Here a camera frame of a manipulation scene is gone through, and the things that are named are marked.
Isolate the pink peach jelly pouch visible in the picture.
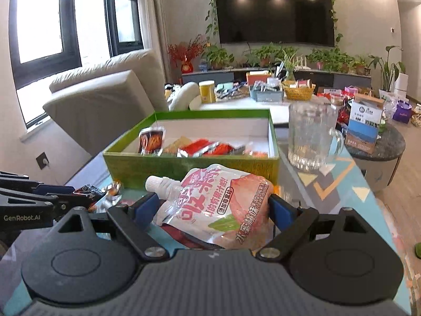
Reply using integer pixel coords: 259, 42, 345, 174
145, 164, 274, 250

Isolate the silver brown snack wrapper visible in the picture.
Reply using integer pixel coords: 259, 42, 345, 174
74, 180, 123, 213

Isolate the green cardboard box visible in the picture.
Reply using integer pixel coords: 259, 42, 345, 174
103, 110, 280, 190

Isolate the small gold snack packet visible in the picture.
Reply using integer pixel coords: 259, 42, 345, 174
163, 136, 192, 155

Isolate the dark sausage snack packet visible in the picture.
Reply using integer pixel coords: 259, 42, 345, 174
138, 126, 166, 155

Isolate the clear glass mug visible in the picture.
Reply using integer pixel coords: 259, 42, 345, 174
288, 101, 345, 171

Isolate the dark round side table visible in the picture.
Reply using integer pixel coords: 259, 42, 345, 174
345, 124, 406, 192

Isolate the blue white paper box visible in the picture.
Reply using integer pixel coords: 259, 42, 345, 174
345, 93, 384, 154

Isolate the beige sofa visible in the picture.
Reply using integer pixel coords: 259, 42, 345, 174
42, 48, 201, 156

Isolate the woven yellow basket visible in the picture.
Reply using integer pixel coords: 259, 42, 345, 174
282, 79, 316, 101

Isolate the blue plastic tray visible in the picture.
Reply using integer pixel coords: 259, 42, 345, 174
249, 86, 284, 103

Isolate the dark tv cabinet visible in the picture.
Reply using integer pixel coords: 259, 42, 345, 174
181, 67, 373, 90

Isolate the yellow canister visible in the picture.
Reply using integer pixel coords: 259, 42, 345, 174
198, 80, 216, 103

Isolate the purple gift bag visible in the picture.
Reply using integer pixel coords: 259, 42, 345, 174
393, 100, 412, 124

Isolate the red flower decoration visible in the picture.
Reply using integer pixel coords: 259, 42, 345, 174
167, 34, 207, 74

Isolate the tall leafy floor plant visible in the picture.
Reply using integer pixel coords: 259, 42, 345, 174
369, 45, 406, 92

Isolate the wall power socket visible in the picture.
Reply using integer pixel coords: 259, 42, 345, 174
36, 152, 50, 170

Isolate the black wall television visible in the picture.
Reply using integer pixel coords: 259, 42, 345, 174
216, 0, 335, 47

